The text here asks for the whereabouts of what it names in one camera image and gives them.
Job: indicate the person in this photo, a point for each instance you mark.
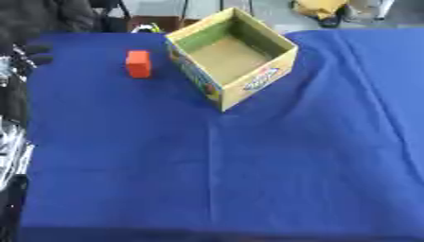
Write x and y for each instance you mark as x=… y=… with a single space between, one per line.
x=44 y=15

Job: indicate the white tripod leg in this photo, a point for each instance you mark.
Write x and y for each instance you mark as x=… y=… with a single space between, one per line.
x=384 y=8

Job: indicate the white and yellow object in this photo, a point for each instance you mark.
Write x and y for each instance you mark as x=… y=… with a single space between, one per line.
x=146 y=28

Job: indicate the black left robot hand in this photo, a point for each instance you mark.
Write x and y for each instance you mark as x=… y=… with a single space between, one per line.
x=38 y=58

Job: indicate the tan cardboard box green inside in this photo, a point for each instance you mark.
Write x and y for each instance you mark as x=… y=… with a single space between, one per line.
x=232 y=60

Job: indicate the yellow bag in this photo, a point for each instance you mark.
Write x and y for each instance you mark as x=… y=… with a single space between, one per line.
x=320 y=7

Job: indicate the orange rectangular block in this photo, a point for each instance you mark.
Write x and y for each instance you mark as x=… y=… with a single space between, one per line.
x=138 y=64

